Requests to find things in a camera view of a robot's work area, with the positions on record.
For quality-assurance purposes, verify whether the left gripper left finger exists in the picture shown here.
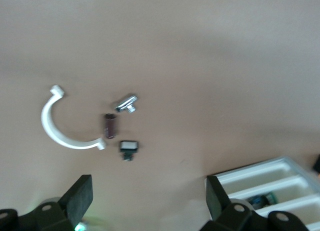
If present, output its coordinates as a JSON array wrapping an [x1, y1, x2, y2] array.
[[0, 174, 94, 231]]

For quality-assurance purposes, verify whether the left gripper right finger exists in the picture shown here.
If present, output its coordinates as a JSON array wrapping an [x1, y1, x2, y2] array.
[[199, 175, 313, 231]]

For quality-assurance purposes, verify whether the green push button switch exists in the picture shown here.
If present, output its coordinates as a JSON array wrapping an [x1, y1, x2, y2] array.
[[248, 192, 277, 210]]

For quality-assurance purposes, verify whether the white plastic drawer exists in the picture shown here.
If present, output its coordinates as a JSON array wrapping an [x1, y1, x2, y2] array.
[[306, 219, 320, 231], [224, 175, 310, 210], [256, 194, 320, 217]]

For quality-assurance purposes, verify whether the white drawer cabinet housing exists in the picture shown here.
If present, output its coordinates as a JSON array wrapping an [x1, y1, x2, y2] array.
[[206, 155, 320, 231]]

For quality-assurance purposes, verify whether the small brown terminal block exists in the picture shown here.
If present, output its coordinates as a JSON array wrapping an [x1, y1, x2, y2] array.
[[103, 112, 118, 140]]

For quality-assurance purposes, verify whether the white curved plastic clamp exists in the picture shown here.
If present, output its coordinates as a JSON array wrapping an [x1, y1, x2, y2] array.
[[41, 84, 107, 152]]

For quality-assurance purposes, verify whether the small silver metal fitting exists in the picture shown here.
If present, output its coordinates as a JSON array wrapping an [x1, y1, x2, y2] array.
[[113, 93, 139, 114]]

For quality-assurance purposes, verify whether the brown table cover sheet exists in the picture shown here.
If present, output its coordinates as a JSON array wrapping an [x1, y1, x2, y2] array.
[[0, 0, 320, 231]]

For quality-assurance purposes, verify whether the black white rectangular switch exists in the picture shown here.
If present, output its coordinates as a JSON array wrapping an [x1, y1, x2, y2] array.
[[118, 140, 140, 162]]

